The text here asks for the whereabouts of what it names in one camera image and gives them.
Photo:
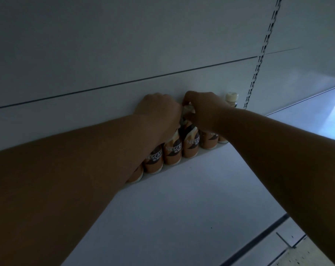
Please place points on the person's right hand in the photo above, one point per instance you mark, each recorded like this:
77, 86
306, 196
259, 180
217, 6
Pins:
209, 113

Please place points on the person's left hand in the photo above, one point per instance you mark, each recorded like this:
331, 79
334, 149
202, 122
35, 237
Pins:
156, 113

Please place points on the person's left fingers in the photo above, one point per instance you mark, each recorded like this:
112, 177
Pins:
163, 99

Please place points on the person's right fingers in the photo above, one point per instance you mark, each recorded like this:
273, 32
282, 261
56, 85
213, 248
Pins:
196, 98

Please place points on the orange coffee drink bottle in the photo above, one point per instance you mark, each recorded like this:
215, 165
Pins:
191, 145

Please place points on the person's left forearm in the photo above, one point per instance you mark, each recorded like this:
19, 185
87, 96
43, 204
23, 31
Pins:
73, 177

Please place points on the person's right forearm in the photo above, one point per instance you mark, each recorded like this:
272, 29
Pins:
289, 163

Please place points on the row of orange bottles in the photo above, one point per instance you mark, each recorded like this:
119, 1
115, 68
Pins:
153, 162

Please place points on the slotted metal shelf upright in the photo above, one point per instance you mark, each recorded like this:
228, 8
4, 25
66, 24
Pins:
263, 49

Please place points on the white metal shelf board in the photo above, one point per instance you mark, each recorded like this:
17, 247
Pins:
317, 110
303, 253
184, 207

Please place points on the black shelf edge strip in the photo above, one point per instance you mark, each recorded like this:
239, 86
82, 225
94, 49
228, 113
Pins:
256, 241

